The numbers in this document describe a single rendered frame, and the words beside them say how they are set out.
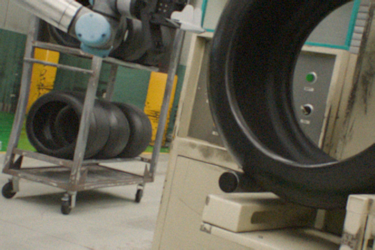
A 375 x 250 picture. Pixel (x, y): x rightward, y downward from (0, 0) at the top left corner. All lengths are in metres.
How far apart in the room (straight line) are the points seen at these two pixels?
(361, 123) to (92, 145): 3.62
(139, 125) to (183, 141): 3.48
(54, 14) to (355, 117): 0.75
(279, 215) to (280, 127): 0.22
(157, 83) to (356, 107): 9.66
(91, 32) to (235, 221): 0.56
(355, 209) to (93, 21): 1.01
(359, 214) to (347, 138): 0.96
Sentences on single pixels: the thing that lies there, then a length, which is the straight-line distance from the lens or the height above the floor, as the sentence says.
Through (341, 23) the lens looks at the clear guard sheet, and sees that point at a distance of 2.16.
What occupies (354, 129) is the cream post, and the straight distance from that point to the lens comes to 1.73.
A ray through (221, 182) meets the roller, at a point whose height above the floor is 0.90.
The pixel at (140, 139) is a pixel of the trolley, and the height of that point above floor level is 0.56.
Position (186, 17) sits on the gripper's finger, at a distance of 1.66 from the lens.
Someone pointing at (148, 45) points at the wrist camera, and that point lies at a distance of 1.71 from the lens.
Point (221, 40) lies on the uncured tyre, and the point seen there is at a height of 1.19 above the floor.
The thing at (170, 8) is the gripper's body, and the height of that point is 1.25.
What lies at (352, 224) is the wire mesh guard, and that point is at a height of 0.97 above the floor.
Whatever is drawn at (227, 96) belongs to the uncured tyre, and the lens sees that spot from 1.45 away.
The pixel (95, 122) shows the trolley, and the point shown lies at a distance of 5.13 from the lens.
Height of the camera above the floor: 1.08
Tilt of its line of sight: 3 degrees down
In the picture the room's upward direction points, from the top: 11 degrees clockwise
